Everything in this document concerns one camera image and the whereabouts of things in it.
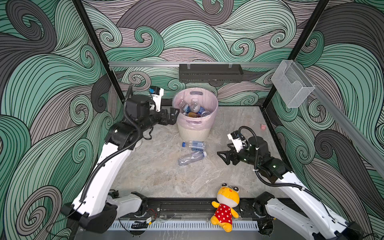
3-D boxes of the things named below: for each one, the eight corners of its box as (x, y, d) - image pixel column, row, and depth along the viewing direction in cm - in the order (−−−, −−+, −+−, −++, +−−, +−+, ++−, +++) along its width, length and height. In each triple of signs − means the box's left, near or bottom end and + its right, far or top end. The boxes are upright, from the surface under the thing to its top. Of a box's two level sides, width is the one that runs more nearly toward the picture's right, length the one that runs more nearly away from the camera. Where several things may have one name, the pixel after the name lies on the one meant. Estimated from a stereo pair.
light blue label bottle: (181, 152, 95) (181, 148, 91) (182, 144, 100) (181, 140, 96) (204, 152, 95) (205, 148, 91) (204, 144, 99) (204, 140, 96)
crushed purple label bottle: (180, 167, 90) (179, 164, 86) (178, 161, 92) (177, 158, 89) (206, 157, 94) (207, 154, 90) (203, 152, 96) (204, 148, 93)
